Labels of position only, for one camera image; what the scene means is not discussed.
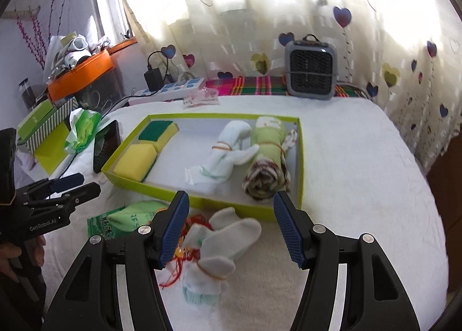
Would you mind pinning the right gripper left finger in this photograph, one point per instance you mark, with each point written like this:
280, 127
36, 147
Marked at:
87, 298

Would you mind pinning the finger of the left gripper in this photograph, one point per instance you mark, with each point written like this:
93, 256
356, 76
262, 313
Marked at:
69, 198
61, 181

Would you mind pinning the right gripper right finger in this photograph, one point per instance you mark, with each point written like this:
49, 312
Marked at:
375, 298

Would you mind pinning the light green cloth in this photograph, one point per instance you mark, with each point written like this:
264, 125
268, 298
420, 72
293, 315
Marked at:
129, 218

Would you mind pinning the plain yellow sponge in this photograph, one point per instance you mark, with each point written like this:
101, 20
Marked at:
136, 162

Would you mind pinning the red tassel mask ornament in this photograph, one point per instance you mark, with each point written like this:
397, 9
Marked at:
184, 254

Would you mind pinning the green-topped yellow sponge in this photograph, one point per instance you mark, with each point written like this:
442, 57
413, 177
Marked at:
158, 133

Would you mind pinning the green floral towel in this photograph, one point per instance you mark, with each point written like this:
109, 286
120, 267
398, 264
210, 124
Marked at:
268, 172

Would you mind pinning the green wipes packet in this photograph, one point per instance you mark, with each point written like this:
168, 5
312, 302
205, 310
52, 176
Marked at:
102, 226

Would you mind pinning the lime green box lid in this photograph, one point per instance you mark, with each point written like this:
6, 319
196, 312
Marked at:
51, 153

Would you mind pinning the striped green gift box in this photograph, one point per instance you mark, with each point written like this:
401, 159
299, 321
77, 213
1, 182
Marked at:
42, 121

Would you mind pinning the black smartphone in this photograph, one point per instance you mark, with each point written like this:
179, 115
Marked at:
107, 140

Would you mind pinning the green tissue pack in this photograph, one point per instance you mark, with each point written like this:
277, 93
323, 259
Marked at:
83, 127

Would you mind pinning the dark glass jar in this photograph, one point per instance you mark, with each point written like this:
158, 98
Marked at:
27, 94

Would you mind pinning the orange storage box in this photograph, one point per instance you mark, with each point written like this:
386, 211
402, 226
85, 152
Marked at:
81, 76

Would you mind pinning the white towel table cover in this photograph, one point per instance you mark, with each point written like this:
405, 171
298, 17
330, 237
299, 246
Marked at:
360, 177

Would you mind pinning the pink flower branches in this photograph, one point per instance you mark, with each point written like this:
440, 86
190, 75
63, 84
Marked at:
35, 36

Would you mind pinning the black power adapter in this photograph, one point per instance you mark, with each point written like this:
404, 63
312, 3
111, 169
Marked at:
154, 79

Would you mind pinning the white power strip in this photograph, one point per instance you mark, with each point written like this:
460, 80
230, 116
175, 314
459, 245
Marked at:
171, 91

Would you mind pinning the small sachet packets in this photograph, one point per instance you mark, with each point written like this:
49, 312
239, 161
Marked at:
201, 97

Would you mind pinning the lime green cardboard box tray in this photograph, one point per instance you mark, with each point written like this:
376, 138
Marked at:
189, 147

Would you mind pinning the plaid cloth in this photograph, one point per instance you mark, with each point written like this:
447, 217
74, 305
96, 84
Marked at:
268, 85

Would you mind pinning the grey portable heater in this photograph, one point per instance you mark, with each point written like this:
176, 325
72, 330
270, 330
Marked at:
311, 68

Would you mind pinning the heart-patterned curtain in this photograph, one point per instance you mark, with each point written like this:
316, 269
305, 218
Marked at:
406, 54

